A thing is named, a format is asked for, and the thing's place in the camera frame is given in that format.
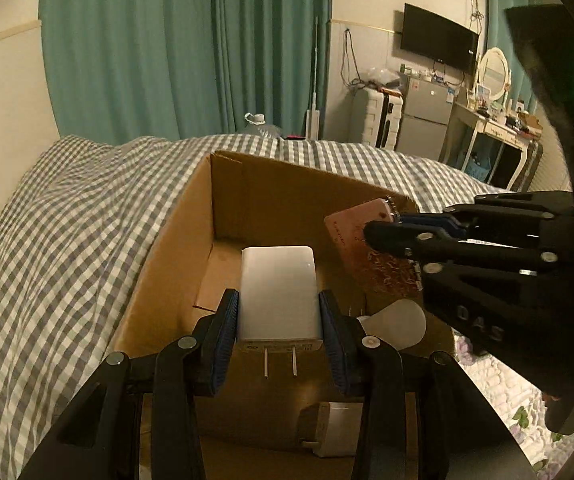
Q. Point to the white light bulb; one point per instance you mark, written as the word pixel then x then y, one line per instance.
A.
pixel 402 322

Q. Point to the pink card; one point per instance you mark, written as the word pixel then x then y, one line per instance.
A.
pixel 347 242

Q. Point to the white mop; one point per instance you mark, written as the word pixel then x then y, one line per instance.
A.
pixel 312 110

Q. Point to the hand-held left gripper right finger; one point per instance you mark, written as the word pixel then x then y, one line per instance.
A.
pixel 334 347

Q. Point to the grey refrigerator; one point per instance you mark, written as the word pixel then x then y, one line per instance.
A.
pixel 424 120

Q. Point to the cardboard box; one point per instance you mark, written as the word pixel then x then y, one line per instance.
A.
pixel 267 200

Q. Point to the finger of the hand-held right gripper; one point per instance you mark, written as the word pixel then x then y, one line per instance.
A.
pixel 429 220
pixel 392 237

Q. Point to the large clear water bottle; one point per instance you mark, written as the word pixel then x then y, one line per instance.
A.
pixel 262 129

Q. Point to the white dressing table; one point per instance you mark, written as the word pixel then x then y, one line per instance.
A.
pixel 497 132

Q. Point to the floral bed sheet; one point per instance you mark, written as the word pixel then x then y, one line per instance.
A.
pixel 497 390

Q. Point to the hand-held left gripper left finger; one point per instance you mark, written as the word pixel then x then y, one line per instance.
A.
pixel 224 342

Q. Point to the small white charger plug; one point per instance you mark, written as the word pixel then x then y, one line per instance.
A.
pixel 339 430

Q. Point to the large white charger plug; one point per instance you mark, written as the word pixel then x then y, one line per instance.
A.
pixel 277 295

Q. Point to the white suitcase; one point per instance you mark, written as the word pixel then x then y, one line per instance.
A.
pixel 372 117

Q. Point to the white oval vanity mirror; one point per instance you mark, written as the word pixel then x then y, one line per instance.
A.
pixel 493 72

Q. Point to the grey checkered blanket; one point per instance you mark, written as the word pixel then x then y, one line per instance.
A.
pixel 67 235

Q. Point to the black wall television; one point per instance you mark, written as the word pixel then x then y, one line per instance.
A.
pixel 437 37

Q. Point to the teal curtain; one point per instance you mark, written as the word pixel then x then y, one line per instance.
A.
pixel 272 45
pixel 127 50
pixel 509 25

